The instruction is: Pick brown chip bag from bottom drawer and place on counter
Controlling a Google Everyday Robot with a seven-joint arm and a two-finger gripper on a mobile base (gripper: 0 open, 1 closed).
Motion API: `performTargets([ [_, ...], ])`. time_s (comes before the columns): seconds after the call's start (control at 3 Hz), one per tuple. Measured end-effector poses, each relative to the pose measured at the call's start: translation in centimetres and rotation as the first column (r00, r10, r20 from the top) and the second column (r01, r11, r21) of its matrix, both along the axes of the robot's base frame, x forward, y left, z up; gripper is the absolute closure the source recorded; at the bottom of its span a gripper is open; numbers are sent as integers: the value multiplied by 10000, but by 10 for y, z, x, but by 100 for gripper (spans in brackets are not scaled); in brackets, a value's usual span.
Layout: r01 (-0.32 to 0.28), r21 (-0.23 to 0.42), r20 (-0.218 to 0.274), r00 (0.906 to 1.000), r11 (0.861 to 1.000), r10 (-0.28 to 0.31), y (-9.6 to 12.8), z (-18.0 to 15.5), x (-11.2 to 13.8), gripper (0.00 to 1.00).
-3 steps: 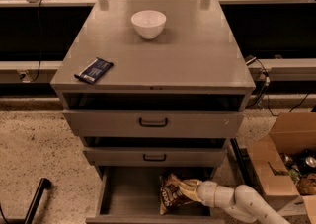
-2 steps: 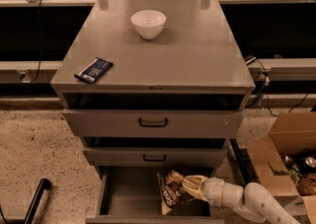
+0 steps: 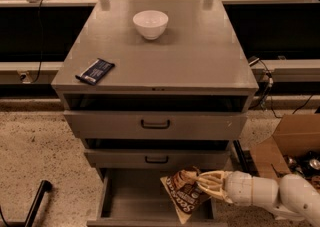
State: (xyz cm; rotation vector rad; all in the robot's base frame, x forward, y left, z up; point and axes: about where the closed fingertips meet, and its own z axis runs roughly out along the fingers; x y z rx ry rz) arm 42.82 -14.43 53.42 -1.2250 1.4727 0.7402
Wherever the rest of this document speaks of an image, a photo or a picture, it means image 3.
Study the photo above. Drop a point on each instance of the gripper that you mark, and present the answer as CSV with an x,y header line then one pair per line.
x,y
239,187

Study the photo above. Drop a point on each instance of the brown chip bag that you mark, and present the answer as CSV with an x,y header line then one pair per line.
x,y
184,192

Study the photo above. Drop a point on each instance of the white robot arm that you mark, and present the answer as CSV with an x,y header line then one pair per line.
x,y
292,197

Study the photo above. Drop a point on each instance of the grey bottom drawer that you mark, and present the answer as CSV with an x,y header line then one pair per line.
x,y
137,198

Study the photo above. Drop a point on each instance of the grey drawer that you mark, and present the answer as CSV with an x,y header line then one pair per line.
x,y
164,117
137,198
156,153

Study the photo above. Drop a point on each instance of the grey drawer cabinet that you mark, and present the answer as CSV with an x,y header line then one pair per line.
x,y
198,53

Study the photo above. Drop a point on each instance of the grey middle drawer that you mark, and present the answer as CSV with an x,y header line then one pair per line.
x,y
156,153

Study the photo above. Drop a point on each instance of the grey top drawer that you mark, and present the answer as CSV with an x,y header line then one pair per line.
x,y
164,117

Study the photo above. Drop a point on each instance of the black metal leg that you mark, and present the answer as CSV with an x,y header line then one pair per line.
x,y
243,157

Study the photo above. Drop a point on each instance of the cardboard box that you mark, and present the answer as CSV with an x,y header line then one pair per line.
x,y
295,136

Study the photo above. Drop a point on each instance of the silver can in box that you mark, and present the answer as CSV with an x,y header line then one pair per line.
x,y
315,164

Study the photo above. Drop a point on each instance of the dark blue snack bar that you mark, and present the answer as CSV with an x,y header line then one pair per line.
x,y
95,72

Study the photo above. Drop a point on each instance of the black bar on floor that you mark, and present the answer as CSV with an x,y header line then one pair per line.
x,y
44,187

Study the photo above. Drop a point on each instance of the white ceramic bowl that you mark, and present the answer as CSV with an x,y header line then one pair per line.
x,y
150,24

